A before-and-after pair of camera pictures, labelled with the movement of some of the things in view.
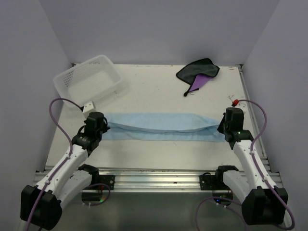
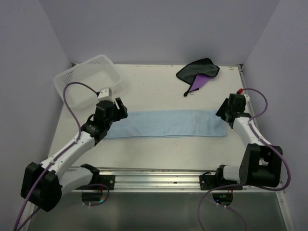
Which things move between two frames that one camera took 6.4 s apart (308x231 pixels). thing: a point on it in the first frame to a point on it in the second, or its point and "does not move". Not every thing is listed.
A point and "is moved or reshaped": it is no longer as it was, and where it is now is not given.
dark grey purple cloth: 198,73 does not move
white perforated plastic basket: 86,80 does not move
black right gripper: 220,128 to 221,112
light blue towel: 166,126 is moved or reshaped
